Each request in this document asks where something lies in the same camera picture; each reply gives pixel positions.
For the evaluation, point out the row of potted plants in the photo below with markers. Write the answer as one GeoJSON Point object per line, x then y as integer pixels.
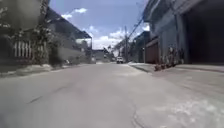
{"type": "Point", "coordinates": [170, 56]}

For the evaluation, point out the pale concrete pavement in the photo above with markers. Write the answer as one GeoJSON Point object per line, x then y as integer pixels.
{"type": "Point", "coordinates": [141, 66]}

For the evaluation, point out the grey concrete road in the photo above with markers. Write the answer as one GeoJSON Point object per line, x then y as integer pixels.
{"type": "Point", "coordinates": [100, 96]}

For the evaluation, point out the grey building with awning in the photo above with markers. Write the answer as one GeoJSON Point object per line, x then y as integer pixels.
{"type": "Point", "coordinates": [66, 40]}

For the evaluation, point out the building with white railing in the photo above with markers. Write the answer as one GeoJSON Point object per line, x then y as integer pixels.
{"type": "Point", "coordinates": [21, 50]}

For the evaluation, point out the utility pole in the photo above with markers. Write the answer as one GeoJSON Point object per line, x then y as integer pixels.
{"type": "Point", "coordinates": [126, 46]}

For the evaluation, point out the dark building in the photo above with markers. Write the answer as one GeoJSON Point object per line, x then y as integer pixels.
{"type": "Point", "coordinates": [140, 46]}

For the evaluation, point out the low distant building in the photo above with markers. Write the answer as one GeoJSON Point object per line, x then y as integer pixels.
{"type": "Point", "coordinates": [100, 55]}

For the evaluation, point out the white vehicle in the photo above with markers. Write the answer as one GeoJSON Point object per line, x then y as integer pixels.
{"type": "Point", "coordinates": [120, 60]}

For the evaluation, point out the climbing plants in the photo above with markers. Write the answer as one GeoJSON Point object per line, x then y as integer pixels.
{"type": "Point", "coordinates": [41, 43]}

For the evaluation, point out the pale concrete kerb strip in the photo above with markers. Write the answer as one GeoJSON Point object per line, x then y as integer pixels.
{"type": "Point", "coordinates": [33, 69]}

